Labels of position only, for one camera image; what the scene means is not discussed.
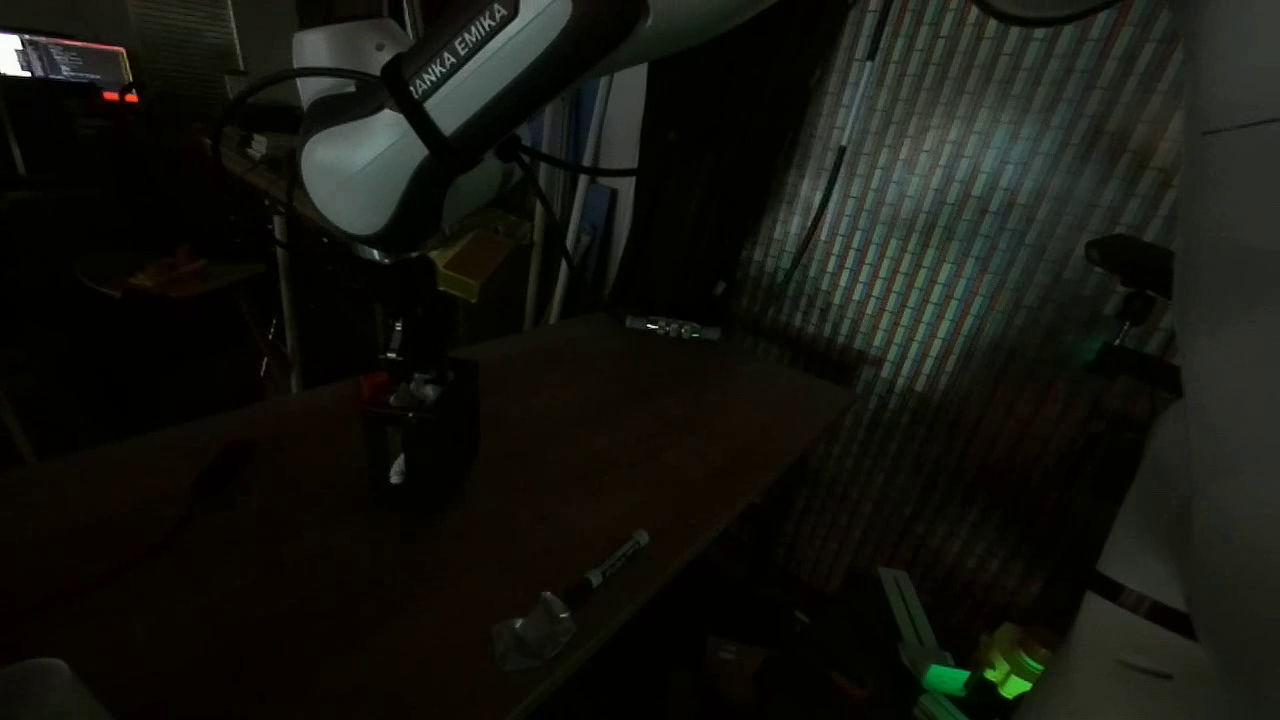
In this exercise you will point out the white cup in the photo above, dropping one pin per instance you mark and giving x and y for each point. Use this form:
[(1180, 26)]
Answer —
[(40, 690)]

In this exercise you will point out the crumpled clear plastic wrapper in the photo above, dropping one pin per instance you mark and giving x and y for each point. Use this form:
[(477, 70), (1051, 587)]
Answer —
[(530, 628)]

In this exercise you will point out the dark cup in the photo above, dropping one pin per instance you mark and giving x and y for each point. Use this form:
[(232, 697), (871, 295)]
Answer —
[(427, 450)]

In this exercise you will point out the green plastic tool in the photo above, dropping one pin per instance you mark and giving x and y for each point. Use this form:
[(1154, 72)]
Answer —
[(987, 673)]

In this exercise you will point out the lit computer monitor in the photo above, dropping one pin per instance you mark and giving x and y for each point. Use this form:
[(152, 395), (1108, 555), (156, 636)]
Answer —
[(67, 58)]

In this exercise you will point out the yellowish wrist camera mount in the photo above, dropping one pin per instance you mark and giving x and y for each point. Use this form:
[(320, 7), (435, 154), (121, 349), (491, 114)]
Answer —
[(469, 263)]

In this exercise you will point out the wooden background desk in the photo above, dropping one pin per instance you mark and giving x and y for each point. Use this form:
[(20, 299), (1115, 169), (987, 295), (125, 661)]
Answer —
[(264, 201)]

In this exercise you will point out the silver tipped black pen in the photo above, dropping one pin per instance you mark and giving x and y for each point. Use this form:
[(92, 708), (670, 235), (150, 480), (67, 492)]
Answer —
[(604, 565)]

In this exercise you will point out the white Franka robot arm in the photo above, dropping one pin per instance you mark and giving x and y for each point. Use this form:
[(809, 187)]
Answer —
[(427, 123)]

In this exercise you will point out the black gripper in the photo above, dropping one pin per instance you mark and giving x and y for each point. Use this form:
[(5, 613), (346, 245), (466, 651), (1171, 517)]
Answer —
[(410, 311)]

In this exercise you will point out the black camera on stand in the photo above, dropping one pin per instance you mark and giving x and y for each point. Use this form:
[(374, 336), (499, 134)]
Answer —
[(1134, 264)]

